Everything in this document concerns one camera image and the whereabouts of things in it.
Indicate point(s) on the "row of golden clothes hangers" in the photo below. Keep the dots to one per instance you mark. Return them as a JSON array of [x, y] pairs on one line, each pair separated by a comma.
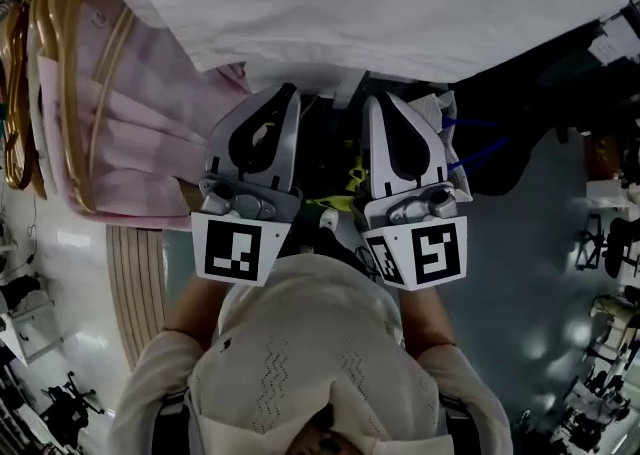
[[65, 68]]

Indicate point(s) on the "person's white shoe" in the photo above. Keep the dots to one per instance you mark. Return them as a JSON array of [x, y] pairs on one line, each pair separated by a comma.
[[329, 219]]

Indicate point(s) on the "pink garment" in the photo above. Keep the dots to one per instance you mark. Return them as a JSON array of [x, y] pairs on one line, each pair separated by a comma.
[[145, 143]]

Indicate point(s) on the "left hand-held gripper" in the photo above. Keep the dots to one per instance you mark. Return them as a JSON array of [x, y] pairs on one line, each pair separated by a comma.
[[235, 253]]

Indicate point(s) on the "person's cream knit shirt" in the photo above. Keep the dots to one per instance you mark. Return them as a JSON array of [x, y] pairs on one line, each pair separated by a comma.
[[310, 343]]

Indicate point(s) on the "wooden slatted platform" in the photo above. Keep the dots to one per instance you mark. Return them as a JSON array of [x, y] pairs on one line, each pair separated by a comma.
[[137, 293]]

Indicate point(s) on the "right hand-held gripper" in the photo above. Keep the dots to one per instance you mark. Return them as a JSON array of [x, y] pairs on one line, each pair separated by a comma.
[[425, 253]]

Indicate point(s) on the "white cloth garment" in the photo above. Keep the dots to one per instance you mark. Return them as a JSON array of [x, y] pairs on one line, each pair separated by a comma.
[[350, 8]]

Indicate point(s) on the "person's left forearm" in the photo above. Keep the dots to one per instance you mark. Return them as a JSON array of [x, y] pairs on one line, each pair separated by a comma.
[[197, 308]]

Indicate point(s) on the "person's black trousers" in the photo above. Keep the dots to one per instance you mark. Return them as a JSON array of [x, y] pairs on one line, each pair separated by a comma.
[[335, 248]]

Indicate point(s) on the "person's right forearm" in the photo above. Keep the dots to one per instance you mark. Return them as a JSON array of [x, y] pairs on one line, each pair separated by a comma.
[[425, 318]]

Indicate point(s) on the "black office chair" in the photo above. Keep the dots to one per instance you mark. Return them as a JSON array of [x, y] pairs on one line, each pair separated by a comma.
[[615, 248], [70, 408]]

